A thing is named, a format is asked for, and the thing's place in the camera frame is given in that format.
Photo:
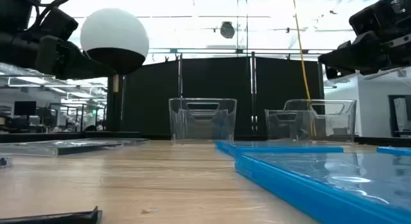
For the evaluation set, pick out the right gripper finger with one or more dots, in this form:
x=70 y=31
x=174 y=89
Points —
x=334 y=74
x=356 y=55

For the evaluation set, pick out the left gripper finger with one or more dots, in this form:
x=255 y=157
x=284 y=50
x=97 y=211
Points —
x=83 y=68

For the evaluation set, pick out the clear plastic bin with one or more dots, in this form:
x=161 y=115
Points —
x=337 y=121
x=202 y=127

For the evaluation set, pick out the clear jewel case black tray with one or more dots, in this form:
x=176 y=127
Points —
x=4 y=162
x=135 y=141
x=64 y=148

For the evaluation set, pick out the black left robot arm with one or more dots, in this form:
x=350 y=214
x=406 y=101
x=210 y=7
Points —
x=13 y=9

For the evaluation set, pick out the white globe table lamp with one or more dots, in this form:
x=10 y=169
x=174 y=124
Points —
x=114 y=31

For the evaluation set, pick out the black computer monitor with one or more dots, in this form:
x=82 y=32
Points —
x=25 y=108

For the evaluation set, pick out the dark framed doorway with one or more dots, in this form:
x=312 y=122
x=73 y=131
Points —
x=391 y=115

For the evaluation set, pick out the black plastic strip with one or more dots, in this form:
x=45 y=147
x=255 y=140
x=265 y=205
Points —
x=64 y=217

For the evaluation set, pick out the small clear plastic scrap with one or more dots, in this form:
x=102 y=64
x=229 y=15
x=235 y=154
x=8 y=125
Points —
x=149 y=210

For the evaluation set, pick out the black aluminium table frame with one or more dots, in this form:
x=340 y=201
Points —
x=32 y=137

